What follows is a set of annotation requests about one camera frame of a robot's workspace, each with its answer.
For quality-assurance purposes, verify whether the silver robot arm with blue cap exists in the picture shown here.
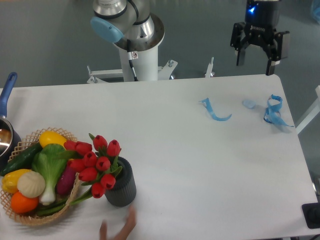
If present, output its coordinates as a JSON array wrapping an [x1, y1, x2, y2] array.
[[90, 0, 290, 78]]

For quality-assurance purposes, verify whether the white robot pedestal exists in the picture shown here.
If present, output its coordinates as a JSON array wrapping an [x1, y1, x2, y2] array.
[[114, 44, 159, 82]]

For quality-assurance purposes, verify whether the orange fruit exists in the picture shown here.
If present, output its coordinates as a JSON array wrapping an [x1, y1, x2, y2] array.
[[10, 191, 39, 214]]

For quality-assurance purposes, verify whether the person's hand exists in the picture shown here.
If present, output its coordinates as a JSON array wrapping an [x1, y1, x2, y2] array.
[[99, 205, 137, 240]]

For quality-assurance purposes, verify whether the green bean pod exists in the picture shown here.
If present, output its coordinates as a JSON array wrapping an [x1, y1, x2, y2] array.
[[35, 198, 67, 217]]

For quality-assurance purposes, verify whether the white frame at right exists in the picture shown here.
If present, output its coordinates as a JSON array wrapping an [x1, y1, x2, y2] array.
[[295, 85, 320, 135]]

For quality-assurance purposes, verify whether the yellow bell pepper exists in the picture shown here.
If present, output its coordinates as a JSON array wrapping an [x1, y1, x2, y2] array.
[[1, 169, 31, 194]]

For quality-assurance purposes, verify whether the white garlic bulb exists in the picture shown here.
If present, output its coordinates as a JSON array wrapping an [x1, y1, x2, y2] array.
[[17, 171, 46, 198]]

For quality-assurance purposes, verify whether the white base frame with bolts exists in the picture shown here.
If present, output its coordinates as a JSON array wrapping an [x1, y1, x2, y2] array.
[[86, 56, 216, 85]]

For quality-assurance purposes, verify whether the small blue tape piece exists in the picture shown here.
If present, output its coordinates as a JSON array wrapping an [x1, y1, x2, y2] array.
[[242, 99, 256, 109]]

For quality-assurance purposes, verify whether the woven wicker basket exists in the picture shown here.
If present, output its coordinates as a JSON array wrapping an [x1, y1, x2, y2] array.
[[0, 127, 81, 226]]

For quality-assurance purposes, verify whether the tangled blue tape strip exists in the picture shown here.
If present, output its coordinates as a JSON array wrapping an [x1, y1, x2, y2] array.
[[263, 94, 294, 127]]

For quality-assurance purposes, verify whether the black device at table edge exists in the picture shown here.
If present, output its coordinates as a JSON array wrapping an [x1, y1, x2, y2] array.
[[301, 202, 320, 229]]

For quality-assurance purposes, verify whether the yellow lemon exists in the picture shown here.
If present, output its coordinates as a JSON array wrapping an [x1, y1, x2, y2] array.
[[39, 130, 67, 148]]

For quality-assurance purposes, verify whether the dark grey ribbed vase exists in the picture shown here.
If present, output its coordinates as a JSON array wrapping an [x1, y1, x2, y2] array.
[[105, 157, 137, 207]]

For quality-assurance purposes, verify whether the curled blue tape strip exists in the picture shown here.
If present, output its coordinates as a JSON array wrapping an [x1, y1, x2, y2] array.
[[199, 97, 232, 122]]

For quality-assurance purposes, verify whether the red tulip bouquet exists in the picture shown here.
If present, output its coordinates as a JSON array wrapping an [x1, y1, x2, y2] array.
[[63, 133, 123, 205]]

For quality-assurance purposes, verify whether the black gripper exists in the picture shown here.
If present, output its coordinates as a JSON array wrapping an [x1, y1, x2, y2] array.
[[230, 0, 291, 76]]

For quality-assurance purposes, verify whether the blue handled saucepan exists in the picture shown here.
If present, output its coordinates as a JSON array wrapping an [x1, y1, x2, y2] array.
[[0, 72, 21, 170]]

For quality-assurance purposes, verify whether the green bok choy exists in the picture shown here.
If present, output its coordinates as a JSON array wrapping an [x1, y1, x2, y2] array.
[[31, 143, 68, 206]]

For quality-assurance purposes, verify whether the green cucumber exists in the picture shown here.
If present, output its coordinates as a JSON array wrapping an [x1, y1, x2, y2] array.
[[0, 142, 43, 177]]

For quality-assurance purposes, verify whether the purple sweet potato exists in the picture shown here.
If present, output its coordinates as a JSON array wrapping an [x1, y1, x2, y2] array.
[[56, 165, 76, 196]]

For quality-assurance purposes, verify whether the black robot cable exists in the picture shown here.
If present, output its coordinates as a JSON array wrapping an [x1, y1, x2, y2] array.
[[126, 39, 139, 82]]

